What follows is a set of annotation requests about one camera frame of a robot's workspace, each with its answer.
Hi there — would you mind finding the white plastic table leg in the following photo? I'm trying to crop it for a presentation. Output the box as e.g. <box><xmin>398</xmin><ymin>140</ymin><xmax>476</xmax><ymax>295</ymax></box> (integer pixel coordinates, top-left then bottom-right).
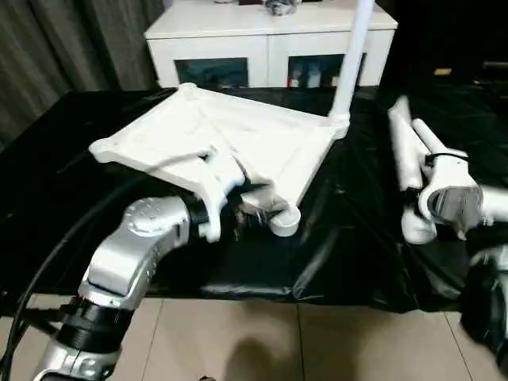
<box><xmin>411</xmin><ymin>118</ymin><xmax>508</xmax><ymax>224</ymax></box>
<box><xmin>327</xmin><ymin>0</ymin><xmax>376</xmax><ymax>138</ymax></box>
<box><xmin>387</xmin><ymin>95</ymin><xmax>438</xmax><ymax>244</ymax></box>

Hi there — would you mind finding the white plastic table top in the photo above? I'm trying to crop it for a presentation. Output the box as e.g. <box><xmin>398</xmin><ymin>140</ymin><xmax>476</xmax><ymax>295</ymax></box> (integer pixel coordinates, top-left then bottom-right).
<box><xmin>87</xmin><ymin>82</ymin><xmax>353</xmax><ymax>238</ymax></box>

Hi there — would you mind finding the black work mat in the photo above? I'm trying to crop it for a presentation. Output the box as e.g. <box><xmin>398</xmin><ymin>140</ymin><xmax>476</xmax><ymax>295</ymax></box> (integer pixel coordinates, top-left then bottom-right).
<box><xmin>0</xmin><ymin>87</ymin><xmax>508</xmax><ymax>315</ymax></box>

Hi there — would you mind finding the white sideboard cabinet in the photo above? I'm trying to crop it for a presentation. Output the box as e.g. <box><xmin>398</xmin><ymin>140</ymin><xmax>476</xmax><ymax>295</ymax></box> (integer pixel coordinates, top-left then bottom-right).
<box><xmin>144</xmin><ymin>2</ymin><xmax>399</xmax><ymax>89</ymax></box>

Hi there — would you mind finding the grey tangled bundle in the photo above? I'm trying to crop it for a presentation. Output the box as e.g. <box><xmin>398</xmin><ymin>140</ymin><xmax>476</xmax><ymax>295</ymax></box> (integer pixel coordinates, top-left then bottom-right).
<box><xmin>265</xmin><ymin>0</ymin><xmax>299</xmax><ymax>17</ymax></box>

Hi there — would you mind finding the black stand leg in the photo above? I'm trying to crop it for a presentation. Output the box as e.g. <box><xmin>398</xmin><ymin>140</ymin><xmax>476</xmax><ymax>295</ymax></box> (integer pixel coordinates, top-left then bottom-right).
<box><xmin>26</xmin><ymin>306</ymin><xmax>67</xmax><ymax>333</ymax></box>

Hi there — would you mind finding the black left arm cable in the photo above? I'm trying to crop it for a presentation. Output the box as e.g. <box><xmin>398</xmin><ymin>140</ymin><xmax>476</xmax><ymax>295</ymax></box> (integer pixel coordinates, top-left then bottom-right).
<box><xmin>0</xmin><ymin>150</ymin><xmax>214</xmax><ymax>358</ymax></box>

